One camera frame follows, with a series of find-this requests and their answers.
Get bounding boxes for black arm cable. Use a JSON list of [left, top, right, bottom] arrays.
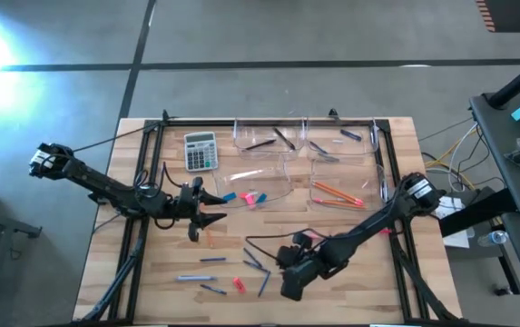
[[132, 161, 184, 232], [244, 228, 333, 264]]

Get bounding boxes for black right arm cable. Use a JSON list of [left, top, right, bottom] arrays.
[[244, 228, 333, 264]]

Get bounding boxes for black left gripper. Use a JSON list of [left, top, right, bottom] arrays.
[[168, 176, 228, 243]]

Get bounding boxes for black mat red stripes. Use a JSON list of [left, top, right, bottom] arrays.
[[475, 0, 520, 34]]

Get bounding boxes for black aluminium rig frame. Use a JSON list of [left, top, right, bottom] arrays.
[[80, 116, 464, 327]]

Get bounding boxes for black pole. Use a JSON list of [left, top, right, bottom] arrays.
[[487, 52, 520, 111]]

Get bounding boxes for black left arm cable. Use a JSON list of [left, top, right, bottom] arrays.
[[132, 161, 184, 232]]

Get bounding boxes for thick black beam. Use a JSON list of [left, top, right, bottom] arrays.
[[437, 187, 520, 239]]

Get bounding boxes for small black floor object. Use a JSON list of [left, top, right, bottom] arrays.
[[490, 283, 515, 297]]

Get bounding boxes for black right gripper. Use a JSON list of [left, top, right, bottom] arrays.
[[276, 232, 315, 273]]

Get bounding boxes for white paper sheet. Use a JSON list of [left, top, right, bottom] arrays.
[[434, 195, 475, 250]]

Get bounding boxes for black pen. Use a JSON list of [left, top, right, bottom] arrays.
[[242, 138, 278, 153], [271, 127, 297, 152]]

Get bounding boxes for clear plastic bin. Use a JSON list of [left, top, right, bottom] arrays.
[[305, 117, 380, 164], [213, 156, 294, 211], [308, 159, 388, 214], [232, 116, 307, 161]]

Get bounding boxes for yellow floor cable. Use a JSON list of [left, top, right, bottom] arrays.
[[424, 138, 477, 191]]

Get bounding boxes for grey blue pen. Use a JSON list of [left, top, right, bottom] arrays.
[[175, 273, 218, 283]]

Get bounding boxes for thin black cable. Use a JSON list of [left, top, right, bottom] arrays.
[[71, 115, 180, 154]]

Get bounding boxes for clear water bottle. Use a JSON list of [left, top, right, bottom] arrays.
[[476, 229, 510, 249]]

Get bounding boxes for grey desk calculator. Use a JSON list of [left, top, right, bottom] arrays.
[[182, 131, 220, 173]]

